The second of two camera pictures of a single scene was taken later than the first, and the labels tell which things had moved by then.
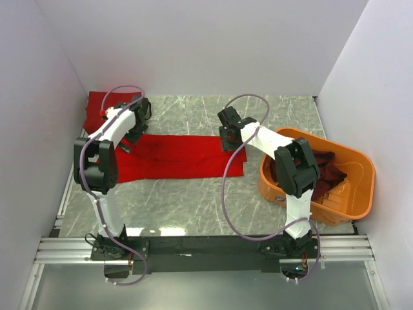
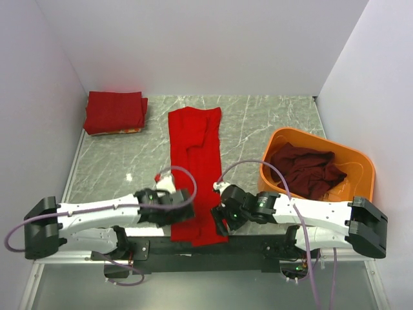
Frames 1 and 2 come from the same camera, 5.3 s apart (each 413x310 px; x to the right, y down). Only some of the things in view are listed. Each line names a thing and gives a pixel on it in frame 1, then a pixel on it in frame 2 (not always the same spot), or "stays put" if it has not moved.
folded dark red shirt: (93, 118) stays put
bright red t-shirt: (177, 157) → (194, 141)
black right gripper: (224, 144) → (221, 212)
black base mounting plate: (159, 254) stays put
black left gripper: (132, 139) → (188, 214)
